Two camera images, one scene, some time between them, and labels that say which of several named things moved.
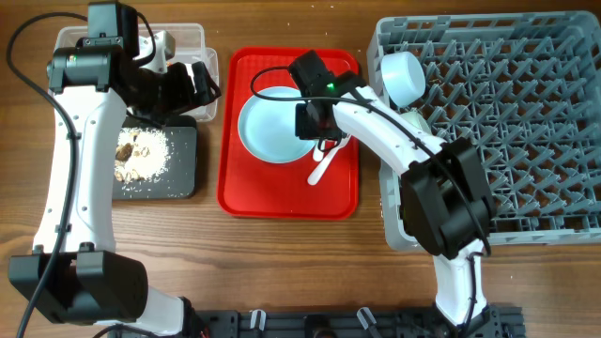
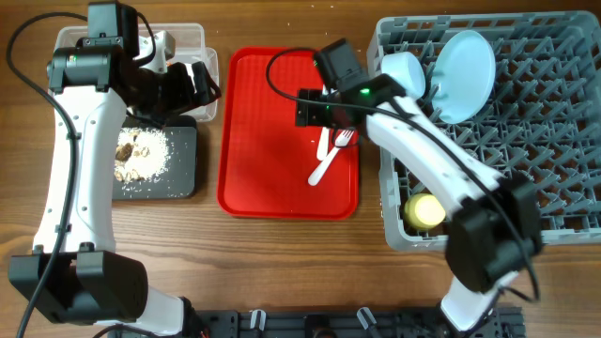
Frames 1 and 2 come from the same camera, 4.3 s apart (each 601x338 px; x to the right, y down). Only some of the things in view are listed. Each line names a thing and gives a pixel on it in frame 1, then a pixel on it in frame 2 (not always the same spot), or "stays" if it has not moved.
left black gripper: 184,94 stays
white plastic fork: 314,176 stays
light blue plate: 267,128 to 463,76
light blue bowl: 403,77 stays
